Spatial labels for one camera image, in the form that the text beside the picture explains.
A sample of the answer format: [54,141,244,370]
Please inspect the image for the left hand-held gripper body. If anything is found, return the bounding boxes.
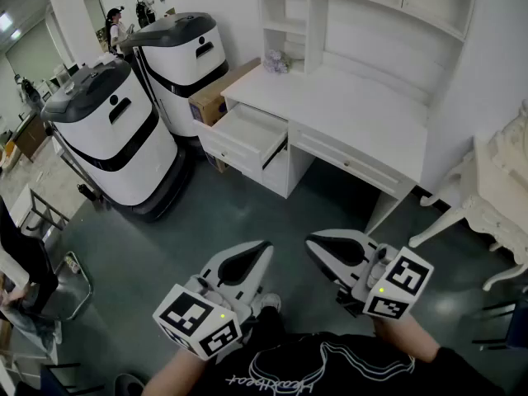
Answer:
[152,239,275,361]

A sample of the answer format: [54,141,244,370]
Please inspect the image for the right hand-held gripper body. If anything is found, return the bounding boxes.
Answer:
[304,228,435,321]

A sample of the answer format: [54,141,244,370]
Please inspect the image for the white desk drawer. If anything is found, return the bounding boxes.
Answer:
[192,99,290,181]

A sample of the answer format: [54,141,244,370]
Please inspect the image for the person's left forearm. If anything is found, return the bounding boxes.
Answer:
[139,346,207,396]

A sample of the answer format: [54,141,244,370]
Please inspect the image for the person's right forearm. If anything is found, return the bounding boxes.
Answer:
[373,313,441,362]

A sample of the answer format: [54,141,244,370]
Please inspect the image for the white desk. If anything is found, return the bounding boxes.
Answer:
[193,58,430,238]

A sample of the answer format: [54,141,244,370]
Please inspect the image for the person's white shoe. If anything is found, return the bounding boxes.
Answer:
[252,292,282,317]

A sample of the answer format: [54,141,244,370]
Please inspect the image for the person's black trousers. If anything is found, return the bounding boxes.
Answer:
[247,305,290,342]

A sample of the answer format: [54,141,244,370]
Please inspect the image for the person's black printed shirt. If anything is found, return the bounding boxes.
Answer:
[187,330,507,396]

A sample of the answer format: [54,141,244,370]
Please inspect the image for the white ornate side table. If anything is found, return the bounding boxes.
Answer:
[408,99,528,292]

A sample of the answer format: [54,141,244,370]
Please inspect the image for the black bottle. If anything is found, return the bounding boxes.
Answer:
[77,182,98,202]

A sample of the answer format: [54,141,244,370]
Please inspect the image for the white and black robot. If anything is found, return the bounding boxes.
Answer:
[40,58,195,224]
[119,12,230,139]

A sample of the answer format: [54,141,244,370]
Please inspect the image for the brown cardboard box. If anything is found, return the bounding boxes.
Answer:
[188,57,262,174]

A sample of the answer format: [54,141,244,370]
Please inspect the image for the purple flower bunch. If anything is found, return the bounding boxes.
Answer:
[262,49,293,74]

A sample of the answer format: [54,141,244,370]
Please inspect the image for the white hutch shelf unit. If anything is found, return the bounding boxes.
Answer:
[252,0,479,106]

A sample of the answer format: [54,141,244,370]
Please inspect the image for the brown wooden cabinet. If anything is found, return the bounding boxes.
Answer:
[12,113,49,163]

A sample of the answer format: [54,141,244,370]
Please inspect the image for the metal frame chair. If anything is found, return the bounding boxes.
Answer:
[40,250,94,322]

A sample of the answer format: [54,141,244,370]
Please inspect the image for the black frame chair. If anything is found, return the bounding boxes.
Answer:
[472,286,528,352]

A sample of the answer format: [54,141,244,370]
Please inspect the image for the metal frame side table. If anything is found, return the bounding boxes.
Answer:
[10,183,71,243]

